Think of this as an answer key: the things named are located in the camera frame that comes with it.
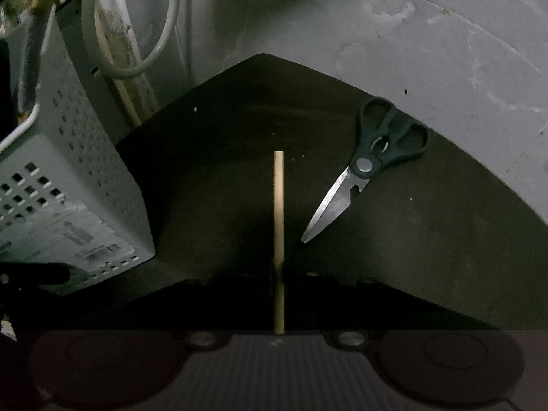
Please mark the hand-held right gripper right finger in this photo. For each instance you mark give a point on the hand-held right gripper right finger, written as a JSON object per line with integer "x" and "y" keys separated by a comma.
{"x": 289, "y": 284}

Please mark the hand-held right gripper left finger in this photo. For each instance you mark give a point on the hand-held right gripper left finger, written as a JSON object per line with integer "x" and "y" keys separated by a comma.
{"x": 268, "y": 284}

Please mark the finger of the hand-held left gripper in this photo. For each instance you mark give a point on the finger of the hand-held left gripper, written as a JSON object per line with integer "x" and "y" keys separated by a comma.
{"x": 34, "y": 275}

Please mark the plain bamboo chopstick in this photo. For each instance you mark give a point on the plain bamboo chopstick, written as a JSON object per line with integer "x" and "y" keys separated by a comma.
{"x": 278, "y": 205}

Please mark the white perforated utensil holder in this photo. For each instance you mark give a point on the white perforated utensil holder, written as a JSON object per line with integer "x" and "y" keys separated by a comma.
{"x": 85, "y": 180}

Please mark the wooden door frame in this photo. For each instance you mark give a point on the wooden door frame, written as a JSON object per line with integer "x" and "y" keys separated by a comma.
{"x": 115, "y": 30}

